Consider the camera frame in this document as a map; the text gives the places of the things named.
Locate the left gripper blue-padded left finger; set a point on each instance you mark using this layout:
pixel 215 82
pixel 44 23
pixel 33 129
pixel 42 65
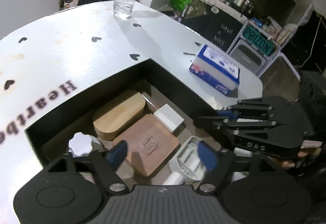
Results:
pixel 106 164

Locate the white plastic divided tray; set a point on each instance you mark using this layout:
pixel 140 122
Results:
pixel 186 166

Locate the green license plate sign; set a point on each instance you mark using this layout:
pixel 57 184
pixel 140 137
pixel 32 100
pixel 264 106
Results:
pixel 258 40

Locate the oval wooden box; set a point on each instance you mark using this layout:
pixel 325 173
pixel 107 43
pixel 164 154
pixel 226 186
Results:
pixel 118 114

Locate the black letter board sign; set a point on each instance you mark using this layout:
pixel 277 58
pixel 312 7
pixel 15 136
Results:
pixel 219 28

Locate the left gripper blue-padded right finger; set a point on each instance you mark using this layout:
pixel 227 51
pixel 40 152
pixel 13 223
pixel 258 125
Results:
pixel 218 165

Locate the white rectangular block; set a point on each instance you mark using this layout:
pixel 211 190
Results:
pixel 169 118

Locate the blue white tissue pack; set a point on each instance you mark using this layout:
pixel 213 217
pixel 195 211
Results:
pixel 216 69

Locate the black cardboard box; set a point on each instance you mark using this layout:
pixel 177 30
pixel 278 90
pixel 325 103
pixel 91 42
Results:
pixel 50 135

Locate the right hand holding gripper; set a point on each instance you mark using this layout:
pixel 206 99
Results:
pixel 303 155

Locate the white knob-top jar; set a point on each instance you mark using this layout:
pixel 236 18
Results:
pixel 82 145

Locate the brown square coaster pack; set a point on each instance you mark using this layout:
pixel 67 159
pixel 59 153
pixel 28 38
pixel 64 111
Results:
pixel 149 144

